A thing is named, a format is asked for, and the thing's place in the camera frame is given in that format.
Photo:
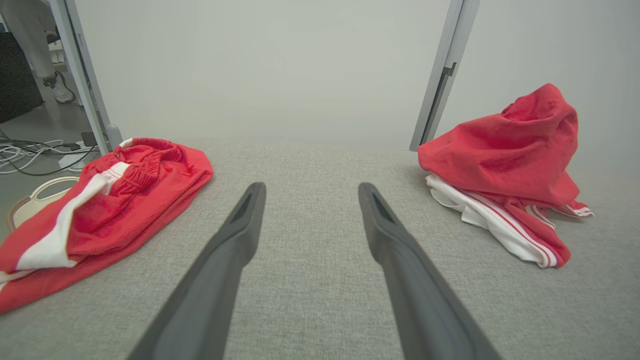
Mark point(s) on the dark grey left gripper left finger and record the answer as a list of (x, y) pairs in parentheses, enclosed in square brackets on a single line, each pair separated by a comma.
[(210, 280)]

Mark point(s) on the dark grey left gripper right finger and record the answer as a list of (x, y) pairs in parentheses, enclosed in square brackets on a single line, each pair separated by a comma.
[(415, 290)]

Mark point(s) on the red shorts with white stripe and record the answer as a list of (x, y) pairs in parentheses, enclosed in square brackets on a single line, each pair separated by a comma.
[(110, 220)]

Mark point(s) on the red basketball jersey white trim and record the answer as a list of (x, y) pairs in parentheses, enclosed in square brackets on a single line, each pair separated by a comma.
[(505, 150)]

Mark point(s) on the white power strip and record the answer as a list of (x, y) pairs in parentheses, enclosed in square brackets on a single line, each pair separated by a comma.
[(72, 159)]

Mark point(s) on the cream perforated laundry basket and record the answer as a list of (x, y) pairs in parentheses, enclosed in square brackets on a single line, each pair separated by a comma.
[(25, 207)]

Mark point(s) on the white sneaker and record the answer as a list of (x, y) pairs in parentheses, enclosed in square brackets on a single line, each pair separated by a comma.
[(62, 91)]

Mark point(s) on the black box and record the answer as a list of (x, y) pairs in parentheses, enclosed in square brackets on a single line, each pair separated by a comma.
[(17, 80)]

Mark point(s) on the person's leg in grey trousers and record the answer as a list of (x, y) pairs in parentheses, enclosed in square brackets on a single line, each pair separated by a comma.
[(30, 30)]

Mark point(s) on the grey partition post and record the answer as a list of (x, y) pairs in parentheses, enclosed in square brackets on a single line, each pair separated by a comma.
[(447, 50)]

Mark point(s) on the grey partition frame leg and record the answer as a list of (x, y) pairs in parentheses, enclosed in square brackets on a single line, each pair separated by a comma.
[(80, 65)]

